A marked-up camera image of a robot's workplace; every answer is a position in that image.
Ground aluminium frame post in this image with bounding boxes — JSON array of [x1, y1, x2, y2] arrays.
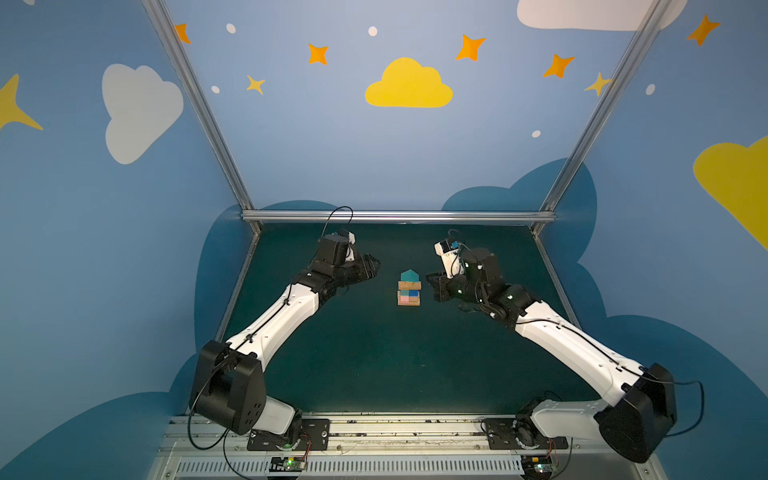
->
[[142, 0, 253, 214], [531, 0, 673, 239]]

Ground controller board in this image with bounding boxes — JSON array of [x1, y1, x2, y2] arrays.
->
[[269, 457, 307, 474], [520, 456, 554, 480]]

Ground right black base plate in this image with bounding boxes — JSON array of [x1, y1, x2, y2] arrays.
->
[[481, 417, 569, 450]]

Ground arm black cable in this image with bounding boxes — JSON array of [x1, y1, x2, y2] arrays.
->
[[659, 377, 706, 439], [320, 206, 355, 238]]

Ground back aluminium frame rail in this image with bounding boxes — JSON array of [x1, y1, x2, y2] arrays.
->
[[241, 208, 556, 224]]

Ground long natural wood block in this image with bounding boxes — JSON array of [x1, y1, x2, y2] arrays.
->
[[398, 281, 422, 291]]

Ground right aluminium frame post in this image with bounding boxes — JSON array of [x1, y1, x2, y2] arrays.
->
[[531, 0, 673, 239]]

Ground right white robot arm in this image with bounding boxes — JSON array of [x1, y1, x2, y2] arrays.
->
[[427, 239, 678, 463]]

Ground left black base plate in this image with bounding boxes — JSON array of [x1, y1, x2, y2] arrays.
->
[[247, 418, 330, 452]]

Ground left aluminium frame post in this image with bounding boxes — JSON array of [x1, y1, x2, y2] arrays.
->
[[142, 0, 253, 214]]

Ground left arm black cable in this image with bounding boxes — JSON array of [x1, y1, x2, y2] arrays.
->
[[320, 206, 355, 238]]

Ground teal house-shaped block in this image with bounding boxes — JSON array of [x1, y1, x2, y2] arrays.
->
[[400, 269, 420, 283]]

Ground right controller board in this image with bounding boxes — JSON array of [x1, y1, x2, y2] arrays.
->
[[520, 456, 554, 480]]

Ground left controller board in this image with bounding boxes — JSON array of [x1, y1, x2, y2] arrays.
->
[[269, 457, 307, 474]]

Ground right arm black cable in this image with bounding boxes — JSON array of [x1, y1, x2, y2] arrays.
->
[[659, 377, 706, 439]]

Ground front aluminium rail bed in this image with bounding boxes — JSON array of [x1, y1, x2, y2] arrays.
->
[[148, 412, 666, 479]]

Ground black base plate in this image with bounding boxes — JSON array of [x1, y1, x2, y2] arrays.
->
[[247, 418, 330, 452], [481, 417, 569, 450]]

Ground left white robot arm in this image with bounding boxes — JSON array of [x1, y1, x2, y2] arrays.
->
[[188, 254, 380, 448]]

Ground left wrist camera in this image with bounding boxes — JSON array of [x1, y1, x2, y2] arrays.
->
[[315, 229, 356, 266]]

